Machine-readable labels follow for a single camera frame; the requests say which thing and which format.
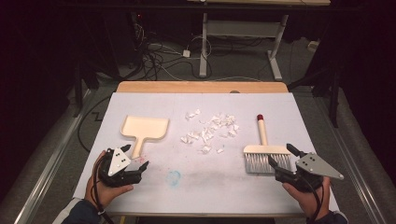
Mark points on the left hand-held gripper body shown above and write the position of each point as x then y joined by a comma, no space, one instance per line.
120,163

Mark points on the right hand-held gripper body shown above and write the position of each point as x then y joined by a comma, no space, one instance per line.
314,166

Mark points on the cream plastic dustpan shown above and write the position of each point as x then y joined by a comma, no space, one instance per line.
144,127

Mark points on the clear plastic scraps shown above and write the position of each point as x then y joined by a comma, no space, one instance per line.
205,134

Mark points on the person's right hand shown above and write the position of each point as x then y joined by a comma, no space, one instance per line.
306,199

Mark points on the person's left hand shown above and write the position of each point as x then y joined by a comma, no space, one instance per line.
101,191

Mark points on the white table cover sheet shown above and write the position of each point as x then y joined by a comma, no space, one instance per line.
193,186

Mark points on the black stand legs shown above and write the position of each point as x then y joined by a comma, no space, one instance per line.
77,90
334,99

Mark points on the grey round table grommet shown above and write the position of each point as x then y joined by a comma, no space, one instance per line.
234,91

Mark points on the wooden table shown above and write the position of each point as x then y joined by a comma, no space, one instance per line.
199,87

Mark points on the white box on floor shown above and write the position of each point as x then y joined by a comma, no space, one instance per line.
313,45

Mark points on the white power adapter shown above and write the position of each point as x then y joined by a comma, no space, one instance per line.
186,53

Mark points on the aluminium floor rail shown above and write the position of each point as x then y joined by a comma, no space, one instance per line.
49,174
358,183

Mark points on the white frame desk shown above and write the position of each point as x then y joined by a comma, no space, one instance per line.
243,28

